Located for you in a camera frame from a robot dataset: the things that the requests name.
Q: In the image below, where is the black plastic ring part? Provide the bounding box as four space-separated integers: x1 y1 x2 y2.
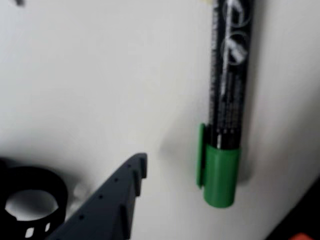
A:
0 156 69 240

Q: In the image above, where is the green black marker pen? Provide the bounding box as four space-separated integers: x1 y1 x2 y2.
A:
195 0 255 209

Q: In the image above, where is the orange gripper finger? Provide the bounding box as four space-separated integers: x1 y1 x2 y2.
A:
289 232 316 240

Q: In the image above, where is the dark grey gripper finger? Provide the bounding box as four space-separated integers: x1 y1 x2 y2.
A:
46 152 149 240

